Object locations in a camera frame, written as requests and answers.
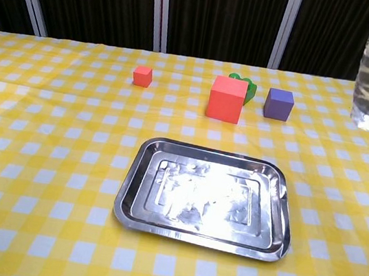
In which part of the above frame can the green toy brick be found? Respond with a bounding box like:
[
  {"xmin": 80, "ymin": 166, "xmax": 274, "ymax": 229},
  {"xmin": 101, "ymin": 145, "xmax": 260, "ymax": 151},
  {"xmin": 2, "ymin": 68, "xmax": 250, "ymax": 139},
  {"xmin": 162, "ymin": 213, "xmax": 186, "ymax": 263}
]
[{"xmin": 225, "ymin": 71, "xmax": 259, "ymax": 106}]

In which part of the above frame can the yellow white checkered tablecloth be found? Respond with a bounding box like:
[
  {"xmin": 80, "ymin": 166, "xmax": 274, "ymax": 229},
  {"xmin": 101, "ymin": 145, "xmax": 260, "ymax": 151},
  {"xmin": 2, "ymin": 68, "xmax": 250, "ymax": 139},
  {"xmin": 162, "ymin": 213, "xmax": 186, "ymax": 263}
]
[{"xmin": 0, "ymin": 27, "xmax": 369, "ymax": 276}]

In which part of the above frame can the rectangular metal tray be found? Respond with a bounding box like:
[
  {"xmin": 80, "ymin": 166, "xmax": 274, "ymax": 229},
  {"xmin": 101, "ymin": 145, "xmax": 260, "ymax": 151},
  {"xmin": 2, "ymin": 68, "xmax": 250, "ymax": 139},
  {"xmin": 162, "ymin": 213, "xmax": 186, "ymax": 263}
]
[{"xmin": 108, "ymin": 131, "xmax": 304, "ymax": 266}]

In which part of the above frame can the large red cube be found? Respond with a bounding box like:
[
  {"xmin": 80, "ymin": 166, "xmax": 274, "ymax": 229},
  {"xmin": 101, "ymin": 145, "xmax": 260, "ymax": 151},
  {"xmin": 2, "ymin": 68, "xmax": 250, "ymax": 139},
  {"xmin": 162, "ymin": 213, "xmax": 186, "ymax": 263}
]
[{"xmin": 203, "ymin": 73, "xmax": 250, "ymax": 125}]

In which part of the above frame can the small red cube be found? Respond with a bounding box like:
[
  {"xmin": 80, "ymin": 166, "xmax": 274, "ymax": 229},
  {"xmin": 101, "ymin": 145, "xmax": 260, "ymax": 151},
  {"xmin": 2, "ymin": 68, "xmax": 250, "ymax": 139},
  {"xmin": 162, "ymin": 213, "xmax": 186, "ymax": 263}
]
[{"xmin": 131, "ymin": 64, "xmax": 155, "ymax": 89}]

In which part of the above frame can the purple cube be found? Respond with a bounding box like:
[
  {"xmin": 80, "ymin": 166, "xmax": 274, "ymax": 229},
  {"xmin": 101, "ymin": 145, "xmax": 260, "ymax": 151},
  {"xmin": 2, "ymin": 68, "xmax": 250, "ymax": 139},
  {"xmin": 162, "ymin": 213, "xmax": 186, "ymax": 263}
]
[{"xmin": 262, "ymin": 87, "xmax": 296, "ymax": 123}]

